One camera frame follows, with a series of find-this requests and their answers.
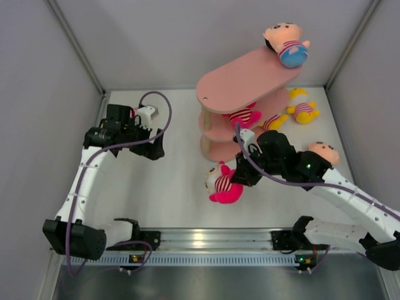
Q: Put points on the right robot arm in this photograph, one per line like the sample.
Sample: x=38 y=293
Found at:
x=314 y=174

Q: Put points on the slotted cable duct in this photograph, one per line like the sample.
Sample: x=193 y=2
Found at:
x=230 y=259

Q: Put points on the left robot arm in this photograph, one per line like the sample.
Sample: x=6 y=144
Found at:
x=99 y=153

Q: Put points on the yellow plush toy under shelf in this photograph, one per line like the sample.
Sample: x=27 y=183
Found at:
x=274 y=123

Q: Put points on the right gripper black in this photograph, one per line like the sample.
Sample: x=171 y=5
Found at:
x=242 y=175

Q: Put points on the yellow plush toy right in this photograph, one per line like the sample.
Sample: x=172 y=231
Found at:
x=300 y=107

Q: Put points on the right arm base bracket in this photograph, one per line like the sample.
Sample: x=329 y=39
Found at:
x=286 y=240

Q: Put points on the yellow plush toy far left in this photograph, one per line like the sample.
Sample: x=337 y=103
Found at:
x=133 y=112

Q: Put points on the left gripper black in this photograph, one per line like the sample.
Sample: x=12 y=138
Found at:
x=152 y=151

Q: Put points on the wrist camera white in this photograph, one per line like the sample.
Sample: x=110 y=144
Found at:
x=247 y=138
x=143 y=117

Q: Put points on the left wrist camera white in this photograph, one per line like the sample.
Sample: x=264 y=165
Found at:
x=143 y=117

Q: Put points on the boy doll blue shorts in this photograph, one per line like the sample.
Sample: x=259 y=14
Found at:
x=326 y=151

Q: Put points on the pink three-tier shelf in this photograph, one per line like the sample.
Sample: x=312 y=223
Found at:
x=256 y=80

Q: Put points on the pink white panda plush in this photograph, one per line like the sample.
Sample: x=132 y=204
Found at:
x=219 y=186
x=246 y=117

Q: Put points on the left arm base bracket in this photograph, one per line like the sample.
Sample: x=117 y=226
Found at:
x=145 y=240

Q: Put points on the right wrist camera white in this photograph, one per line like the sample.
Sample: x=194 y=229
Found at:
x=247 y=138

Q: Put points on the aluminium mounting rail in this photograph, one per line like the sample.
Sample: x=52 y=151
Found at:
x=215 y=239

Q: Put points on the boy doll on shelf top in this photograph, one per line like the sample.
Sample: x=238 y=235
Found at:
x=284 y=39

